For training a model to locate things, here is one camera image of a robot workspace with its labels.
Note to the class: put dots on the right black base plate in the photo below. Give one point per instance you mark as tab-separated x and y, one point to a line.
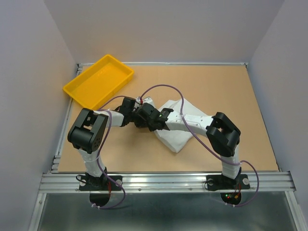
220	182

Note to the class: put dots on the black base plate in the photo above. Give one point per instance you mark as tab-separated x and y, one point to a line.
89	183
220	182

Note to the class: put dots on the yellow plastic tray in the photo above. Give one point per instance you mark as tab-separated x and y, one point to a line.
97	84

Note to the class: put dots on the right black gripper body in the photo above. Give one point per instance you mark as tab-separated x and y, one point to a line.
152	128

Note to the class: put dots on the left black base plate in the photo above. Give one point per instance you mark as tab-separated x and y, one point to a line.
89	183

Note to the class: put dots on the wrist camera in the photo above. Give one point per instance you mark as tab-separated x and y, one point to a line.
127	106
147	112

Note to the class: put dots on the aluminium rail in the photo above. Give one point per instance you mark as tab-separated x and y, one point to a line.
184	182
245	64
58	153

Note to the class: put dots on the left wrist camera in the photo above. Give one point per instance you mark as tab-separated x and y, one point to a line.
127	106

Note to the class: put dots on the aluminium front rail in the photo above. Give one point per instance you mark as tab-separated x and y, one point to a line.
184	182

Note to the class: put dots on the white long sleeve shirt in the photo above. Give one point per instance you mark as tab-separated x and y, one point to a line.
175	140

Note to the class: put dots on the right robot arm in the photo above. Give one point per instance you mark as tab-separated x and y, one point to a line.
216	133

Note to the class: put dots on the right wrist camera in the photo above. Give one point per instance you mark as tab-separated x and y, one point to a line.
147	112

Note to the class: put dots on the aluminium back rail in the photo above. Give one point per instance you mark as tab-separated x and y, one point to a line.
245	64

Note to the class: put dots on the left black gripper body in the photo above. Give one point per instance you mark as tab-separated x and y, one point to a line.
134	117

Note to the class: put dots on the aluminium left side rail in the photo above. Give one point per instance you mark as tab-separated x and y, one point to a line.
58	153

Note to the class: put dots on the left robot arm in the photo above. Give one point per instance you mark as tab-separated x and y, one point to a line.
88	135

